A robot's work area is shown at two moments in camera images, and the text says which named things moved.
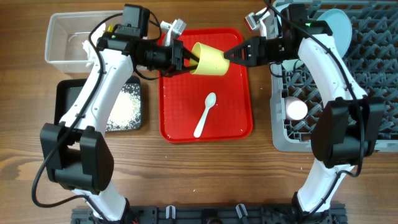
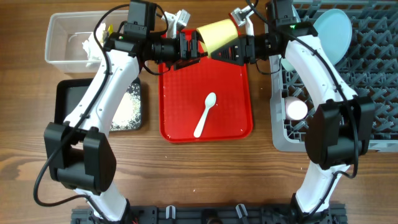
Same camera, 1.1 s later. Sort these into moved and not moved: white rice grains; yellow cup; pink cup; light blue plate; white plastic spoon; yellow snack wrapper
Moved: yellow cup
Not moved: white rice grains; yellow snack wrapper; light blue plate; white plastic spoon; pink cup
